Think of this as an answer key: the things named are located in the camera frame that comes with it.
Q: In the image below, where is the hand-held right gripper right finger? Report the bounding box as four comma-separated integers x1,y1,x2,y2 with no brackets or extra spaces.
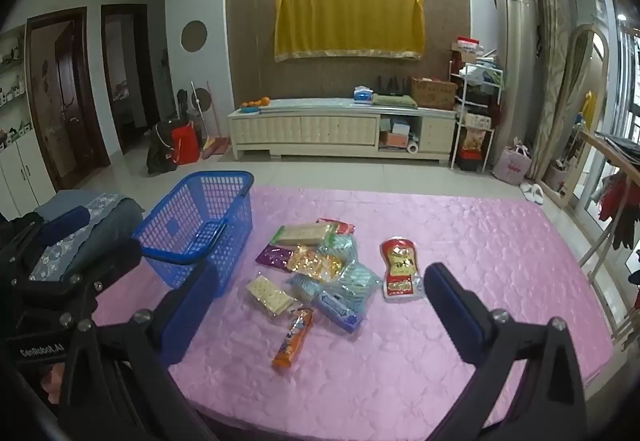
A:
424,262,588,441

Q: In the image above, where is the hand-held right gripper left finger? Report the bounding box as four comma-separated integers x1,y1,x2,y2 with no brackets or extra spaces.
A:
60,265,221,441

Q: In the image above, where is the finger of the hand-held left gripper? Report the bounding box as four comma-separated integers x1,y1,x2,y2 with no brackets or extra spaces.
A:
5,206,92,252
30,239,143,296

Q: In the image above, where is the red white snack pouch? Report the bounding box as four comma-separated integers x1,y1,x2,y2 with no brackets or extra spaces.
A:
380,237,426,299

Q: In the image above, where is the clear square cracker packet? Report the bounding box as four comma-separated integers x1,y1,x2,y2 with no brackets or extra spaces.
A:
246,273,298,319

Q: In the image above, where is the clear pale blue snack packet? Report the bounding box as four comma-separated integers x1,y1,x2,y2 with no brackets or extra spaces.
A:
320,235,360,267
287,273,326,304
330,261,382,307

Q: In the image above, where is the blue plastic basket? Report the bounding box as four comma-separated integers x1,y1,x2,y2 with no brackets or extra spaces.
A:
132,171,256,299

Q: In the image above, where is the orange tube snack packet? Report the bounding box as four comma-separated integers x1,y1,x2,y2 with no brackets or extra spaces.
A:
271,307,316,374

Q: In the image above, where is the blue silver candy packet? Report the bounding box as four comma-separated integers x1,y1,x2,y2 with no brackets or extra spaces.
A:
312,291,366,333

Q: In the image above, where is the yellow snack packet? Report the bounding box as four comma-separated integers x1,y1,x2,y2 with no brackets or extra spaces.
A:
286,245,347,283

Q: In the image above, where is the green-edged cracker packet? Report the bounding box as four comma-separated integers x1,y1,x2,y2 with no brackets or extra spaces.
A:
270,222,335,248

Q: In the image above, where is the person's left hand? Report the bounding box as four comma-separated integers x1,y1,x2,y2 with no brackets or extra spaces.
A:
41,363,68,404

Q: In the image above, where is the grey embroidered chair cover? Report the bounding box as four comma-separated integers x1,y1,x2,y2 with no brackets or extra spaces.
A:
30,190,146,282

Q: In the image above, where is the white shelf cabinet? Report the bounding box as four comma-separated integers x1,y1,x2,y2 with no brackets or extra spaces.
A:
0,26,57,216

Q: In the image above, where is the pink quilted blanket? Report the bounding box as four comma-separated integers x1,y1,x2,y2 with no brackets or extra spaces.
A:
92,186,616,441

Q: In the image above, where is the purple snack packet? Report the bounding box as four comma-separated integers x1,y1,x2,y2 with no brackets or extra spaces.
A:
255,243,296,274

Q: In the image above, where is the black bag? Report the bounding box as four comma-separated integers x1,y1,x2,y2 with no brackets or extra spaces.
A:
146,121,181,176

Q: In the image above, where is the brown wooden door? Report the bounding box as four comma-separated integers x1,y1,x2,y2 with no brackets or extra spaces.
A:
25,7,112,192

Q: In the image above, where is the red snack packet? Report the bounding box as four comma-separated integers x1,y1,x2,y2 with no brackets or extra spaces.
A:
316,218,357,237

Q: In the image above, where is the red shopping bag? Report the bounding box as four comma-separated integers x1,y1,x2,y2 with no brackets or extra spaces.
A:
170,121,201,165

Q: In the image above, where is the red black crate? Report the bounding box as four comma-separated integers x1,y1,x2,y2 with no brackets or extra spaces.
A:
457,148,488,172

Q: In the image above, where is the pink bag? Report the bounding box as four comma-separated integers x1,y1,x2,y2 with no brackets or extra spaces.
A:
492,144,533,184

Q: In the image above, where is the broom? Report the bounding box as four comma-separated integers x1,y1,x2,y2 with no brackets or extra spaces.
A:
200,82,232,160

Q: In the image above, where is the orange snack bag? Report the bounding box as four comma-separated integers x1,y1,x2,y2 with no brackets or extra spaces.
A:
462,128,488,150

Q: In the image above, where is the white metal rack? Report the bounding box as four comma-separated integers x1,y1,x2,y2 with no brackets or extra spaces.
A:
449,56,503,170

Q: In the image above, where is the black garment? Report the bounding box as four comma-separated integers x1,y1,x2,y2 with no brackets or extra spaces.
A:
612,181,640,252

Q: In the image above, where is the red garment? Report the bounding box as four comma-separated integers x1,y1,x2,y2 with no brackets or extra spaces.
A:
597,173,633,222

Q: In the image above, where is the green folded cloth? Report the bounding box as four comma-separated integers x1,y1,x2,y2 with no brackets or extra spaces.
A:
372,94,418,109

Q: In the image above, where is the cardboard box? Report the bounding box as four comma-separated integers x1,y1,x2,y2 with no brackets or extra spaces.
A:
411,77,458,110

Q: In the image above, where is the cream TV cabinet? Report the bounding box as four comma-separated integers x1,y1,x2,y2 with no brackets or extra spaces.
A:
227,97,458,166

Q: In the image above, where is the wooden drying rack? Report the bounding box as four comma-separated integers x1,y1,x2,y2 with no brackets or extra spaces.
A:
575,128,640,352

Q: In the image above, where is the black router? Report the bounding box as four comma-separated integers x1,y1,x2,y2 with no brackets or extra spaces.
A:
376,76,408,96

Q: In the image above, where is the arched standing mirror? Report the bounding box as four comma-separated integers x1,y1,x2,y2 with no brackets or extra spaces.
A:
537,23,611,209

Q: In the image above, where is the silver standing air conditioner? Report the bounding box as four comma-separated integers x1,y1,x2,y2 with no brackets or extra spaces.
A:
495,0,541,156

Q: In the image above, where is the patterned curtain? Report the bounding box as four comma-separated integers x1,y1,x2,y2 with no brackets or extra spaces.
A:
520,0,576,182

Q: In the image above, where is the yellow cloth cover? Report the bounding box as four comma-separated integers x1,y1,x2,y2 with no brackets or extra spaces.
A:
274,0,426,64

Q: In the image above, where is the brown door frame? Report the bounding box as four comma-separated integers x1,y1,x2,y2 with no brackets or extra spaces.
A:
100,3,162,154

